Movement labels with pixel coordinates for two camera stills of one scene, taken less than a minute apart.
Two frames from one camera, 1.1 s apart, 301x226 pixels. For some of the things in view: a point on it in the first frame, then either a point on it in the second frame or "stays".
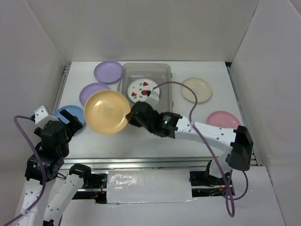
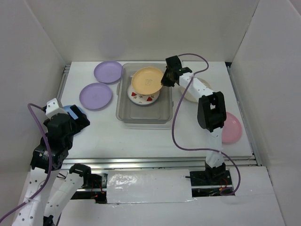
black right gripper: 133,120 -> 164,82
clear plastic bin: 160,73 stays
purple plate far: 108,72 stays
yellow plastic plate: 105,111 -> 147,80
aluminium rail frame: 151,163 stays
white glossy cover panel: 148,186 stays
